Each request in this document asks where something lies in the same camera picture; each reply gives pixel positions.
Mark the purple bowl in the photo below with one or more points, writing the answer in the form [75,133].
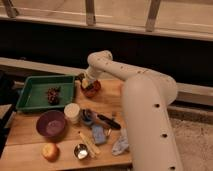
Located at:
[51,123]

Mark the small metal cup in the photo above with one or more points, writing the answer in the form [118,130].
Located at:
[81,151]

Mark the blue sponge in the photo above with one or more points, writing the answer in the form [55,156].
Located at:
[98,134]

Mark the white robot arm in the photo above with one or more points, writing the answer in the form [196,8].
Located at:
[145,96]

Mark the red bowl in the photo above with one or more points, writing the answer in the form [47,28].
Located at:
[93,92]

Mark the black handled knife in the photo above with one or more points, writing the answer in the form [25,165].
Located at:
[104,121]

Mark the wooden stick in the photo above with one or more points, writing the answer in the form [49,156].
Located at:
[92,154]
[90,143]

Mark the black eraser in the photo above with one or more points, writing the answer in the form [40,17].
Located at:
[90,87]

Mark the red yellow apple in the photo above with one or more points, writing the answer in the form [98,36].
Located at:
[50,151]

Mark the dark grape bunch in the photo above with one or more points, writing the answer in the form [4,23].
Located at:
[53,95]

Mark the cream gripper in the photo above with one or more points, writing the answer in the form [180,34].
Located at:
[84,81]

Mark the green plastic tray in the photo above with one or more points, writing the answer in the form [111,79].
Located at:
[34,95]

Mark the white cylindrical container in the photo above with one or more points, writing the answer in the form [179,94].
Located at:
[72,112]

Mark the blue tape roll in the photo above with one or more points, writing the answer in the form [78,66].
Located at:
[87,117]

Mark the crumpled grey cloth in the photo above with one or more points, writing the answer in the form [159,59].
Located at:
[121,145]

